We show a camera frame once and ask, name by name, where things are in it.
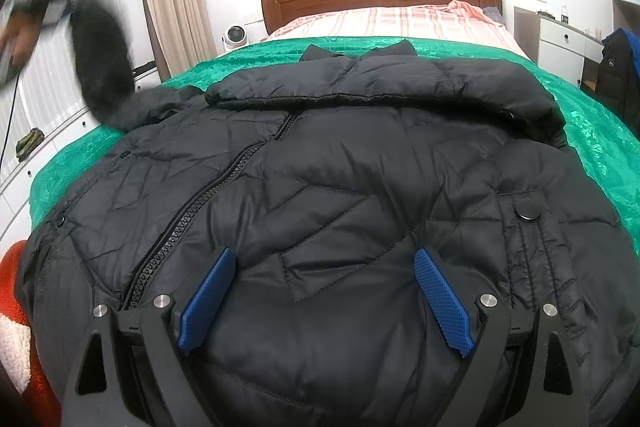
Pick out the person's left hand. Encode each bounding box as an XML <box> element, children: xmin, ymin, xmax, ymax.
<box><xmin>0</xmin><ymin>13</ymin><xmax>43</xmax><ymax>68</ymax></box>

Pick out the camouflage toy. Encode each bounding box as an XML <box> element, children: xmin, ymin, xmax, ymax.
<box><xmin>16</xmin><ymin>128</ymin><xmax>45</xmax><ymax>160</ymax></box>

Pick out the black puffer jacket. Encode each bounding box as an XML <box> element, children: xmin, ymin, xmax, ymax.
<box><xmin>14</xmin><ymin>0</ymin><xmax>633</xmax><ymax>427</ymax></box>

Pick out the green blanket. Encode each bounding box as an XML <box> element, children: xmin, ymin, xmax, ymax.
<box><xmin>27</xmin><ymin>36</ymin><xmax>640</xmax><ymax>258</ymax></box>

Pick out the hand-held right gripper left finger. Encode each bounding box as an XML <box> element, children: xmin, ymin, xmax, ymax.
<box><xmin>59</xmin><ymin>247</ymin><xmax>237</xmax><ymax>427</ymax></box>

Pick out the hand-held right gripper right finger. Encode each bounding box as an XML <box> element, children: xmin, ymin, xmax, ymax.
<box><xmin>413</xmin><ymin>248</ymin><xmax>588</xmax><ymax>427</ymax></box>

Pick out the white drawer cabinet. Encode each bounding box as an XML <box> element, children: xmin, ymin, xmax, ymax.
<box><xmin>0</xmin><ymin>72</ymin><xmax>161</xmax><ymax>233</ymax></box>

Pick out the dark jacket on chair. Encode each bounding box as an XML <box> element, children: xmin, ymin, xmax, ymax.
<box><xmin>597</xmin><ymin>27</ymin><xmax>640</xmax><ymax>130</ymax></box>

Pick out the pink striped bed sheet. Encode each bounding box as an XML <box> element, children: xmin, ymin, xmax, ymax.
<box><xmin>262</xmin><ymin>0</ymin><xmax>531</xmax><ymax>58</ymax></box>

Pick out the thin black cable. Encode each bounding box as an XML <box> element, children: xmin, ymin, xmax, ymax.
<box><xmin>0</xmin><ymin>69</ymin><xmax>23</xmax><ymax>180</ymax></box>

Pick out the red and white fleece cloth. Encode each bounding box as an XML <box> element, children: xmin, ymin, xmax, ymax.
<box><xmin>0</xmin><ymin>239</ymin><xmax>48</xmax><ymax>395</ymax></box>

